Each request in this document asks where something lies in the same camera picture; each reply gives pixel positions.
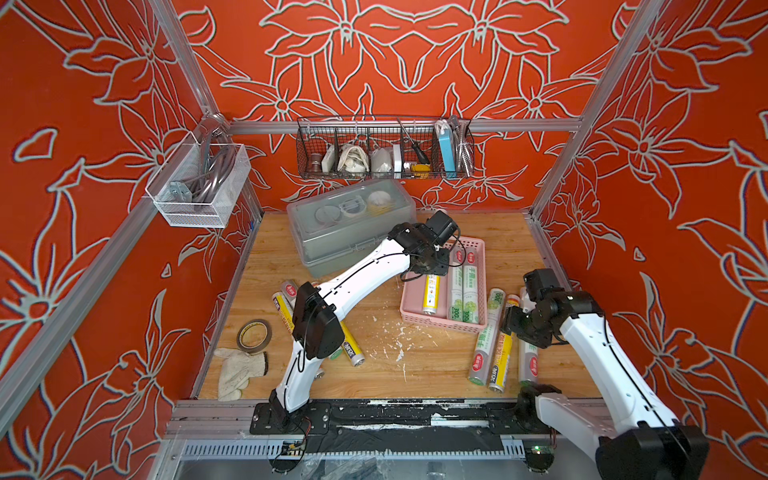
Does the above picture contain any pink plastic basket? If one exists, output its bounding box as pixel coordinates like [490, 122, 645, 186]
[399, 236, 488, 335]

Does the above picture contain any long yellow wrap roll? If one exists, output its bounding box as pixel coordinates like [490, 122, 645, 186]
[489, 294, 520, 394]

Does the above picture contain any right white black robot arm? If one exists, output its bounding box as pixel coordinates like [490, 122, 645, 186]
[501, 269, 710, 479]

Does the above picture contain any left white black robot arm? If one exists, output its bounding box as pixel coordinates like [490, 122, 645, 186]
[269, 211, 460, 425]

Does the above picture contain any long white green wrap roll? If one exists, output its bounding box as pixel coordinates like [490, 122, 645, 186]
[468, 288, 506, 386]

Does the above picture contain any green capped wrap roll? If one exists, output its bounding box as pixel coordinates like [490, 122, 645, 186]
[280, 279, 298, 305]

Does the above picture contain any grey lidded storage box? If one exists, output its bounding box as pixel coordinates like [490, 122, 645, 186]
[287, 179, 417, 278]

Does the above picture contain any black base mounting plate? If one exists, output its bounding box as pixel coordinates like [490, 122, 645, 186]
[249, 399, 551, 436]

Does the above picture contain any brown tape roll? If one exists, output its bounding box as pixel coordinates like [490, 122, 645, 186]
[236, 319, 272, 354]

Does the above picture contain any white cloth glove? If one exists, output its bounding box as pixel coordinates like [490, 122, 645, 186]
[214, 348, 268, 402]

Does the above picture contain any black handled screwdriver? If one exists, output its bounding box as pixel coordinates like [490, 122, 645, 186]
[397, 119, 430, 165]

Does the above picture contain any black wire wall basket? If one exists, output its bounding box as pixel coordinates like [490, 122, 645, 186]
[296, 116, 476, 180]

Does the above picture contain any blue box in wire basket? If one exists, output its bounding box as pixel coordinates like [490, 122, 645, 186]
[435, 120, 457, 179]

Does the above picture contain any clear wall bin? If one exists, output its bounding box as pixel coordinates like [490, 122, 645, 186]
[145, 134, 251, 229]

